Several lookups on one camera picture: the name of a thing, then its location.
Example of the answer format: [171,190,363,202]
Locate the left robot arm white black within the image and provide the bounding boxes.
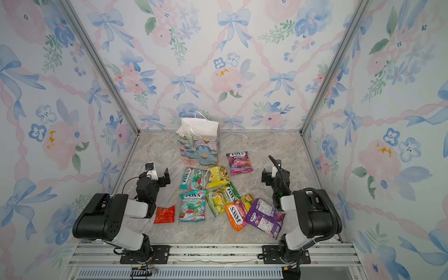
[72,163,171,264]

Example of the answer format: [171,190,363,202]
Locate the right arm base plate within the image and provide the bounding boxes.
[257,245,311,265]

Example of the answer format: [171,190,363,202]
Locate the aluminium corner post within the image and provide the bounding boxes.
[300,0,371,137]
[56,1,140,135]

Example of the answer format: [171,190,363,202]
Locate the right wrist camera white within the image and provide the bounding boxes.
[271,166,278,178]

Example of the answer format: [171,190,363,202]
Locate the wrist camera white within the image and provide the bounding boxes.
[271,166,278,178]
[145,162,158,181]

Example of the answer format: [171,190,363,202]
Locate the left aluminium corner post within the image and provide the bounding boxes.
[56,1,140,135]

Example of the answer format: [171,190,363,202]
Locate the teal mint candy bag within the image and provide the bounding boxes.
[179,190,206,222]
[180,168,207,190]

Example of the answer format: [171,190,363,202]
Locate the green lemon candy bag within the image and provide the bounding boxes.
[206,182,240,217]

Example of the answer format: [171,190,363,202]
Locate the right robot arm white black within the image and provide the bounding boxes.
[261,168,343,264]

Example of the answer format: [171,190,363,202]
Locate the right aluminium corner post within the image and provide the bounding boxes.
[300,0,371,137]

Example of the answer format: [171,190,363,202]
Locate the yellow candy bag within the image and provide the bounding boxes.
[205,166,230,189]

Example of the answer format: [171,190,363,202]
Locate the purple berries candy bag upper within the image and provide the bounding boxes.
[226,151,253,175]

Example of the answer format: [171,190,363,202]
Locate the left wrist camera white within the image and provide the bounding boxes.
[145,162,158,181]

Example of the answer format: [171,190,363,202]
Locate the black corrugated cable conduit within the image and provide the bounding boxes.
[268,154,343,242]

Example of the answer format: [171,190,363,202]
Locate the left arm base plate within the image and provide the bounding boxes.
[120,245,171,265]

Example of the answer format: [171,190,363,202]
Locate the orange Fox's candy bag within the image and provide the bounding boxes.
[225,194,255,232]

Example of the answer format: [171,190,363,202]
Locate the small red snack packet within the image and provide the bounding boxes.
[154,205,176,224]

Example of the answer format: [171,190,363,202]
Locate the purple candy bag back side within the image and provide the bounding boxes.
[245,198,286,239]

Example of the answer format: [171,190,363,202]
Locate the floral paper gift bag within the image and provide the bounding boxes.
[176,110,221,168]

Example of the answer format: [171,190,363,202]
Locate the aluminium mounting rail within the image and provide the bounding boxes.
[68,242,361,267]

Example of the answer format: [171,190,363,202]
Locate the black connector with wires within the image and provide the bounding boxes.
[129,265,158,280]

